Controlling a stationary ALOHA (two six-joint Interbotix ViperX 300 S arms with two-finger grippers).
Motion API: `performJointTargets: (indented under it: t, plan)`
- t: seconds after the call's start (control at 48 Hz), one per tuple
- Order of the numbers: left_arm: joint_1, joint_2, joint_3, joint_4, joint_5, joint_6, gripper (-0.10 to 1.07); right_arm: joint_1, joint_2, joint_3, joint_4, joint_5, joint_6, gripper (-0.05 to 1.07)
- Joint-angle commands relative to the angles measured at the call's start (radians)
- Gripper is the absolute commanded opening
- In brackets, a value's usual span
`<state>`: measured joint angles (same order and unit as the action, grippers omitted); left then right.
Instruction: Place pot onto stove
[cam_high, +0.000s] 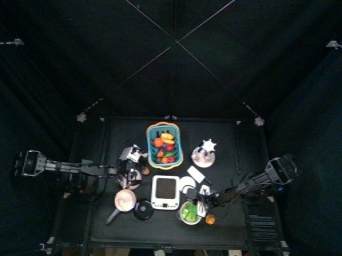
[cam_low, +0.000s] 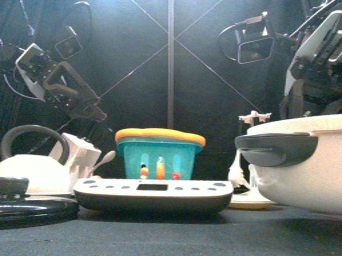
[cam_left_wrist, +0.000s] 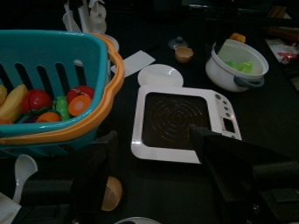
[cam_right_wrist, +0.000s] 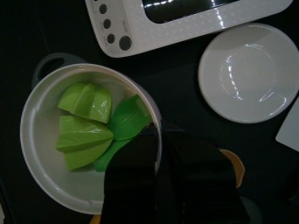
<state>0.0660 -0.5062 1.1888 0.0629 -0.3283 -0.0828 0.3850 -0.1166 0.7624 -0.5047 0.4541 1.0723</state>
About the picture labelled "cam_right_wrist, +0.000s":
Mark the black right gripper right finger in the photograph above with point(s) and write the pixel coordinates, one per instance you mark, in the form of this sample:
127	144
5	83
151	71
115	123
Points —
198	180

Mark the white microwave oven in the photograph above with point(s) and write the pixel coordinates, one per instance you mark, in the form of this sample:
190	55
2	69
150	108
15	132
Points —
179	27

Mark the white round plate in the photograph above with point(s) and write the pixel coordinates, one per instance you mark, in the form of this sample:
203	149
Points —
249	73

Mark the grey pot with white interior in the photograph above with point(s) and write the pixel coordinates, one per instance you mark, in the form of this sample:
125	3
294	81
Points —
43	140

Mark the orange round toy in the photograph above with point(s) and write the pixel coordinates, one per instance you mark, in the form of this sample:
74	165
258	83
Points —
238	167

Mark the dark green toy leaf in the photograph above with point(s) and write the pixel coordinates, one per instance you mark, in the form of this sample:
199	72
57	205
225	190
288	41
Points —
126	122

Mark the light green toy cabbage piece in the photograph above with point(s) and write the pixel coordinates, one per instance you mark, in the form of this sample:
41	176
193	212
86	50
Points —
82	141
86	101

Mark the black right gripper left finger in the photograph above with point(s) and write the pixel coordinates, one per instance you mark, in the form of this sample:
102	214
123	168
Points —
130	180

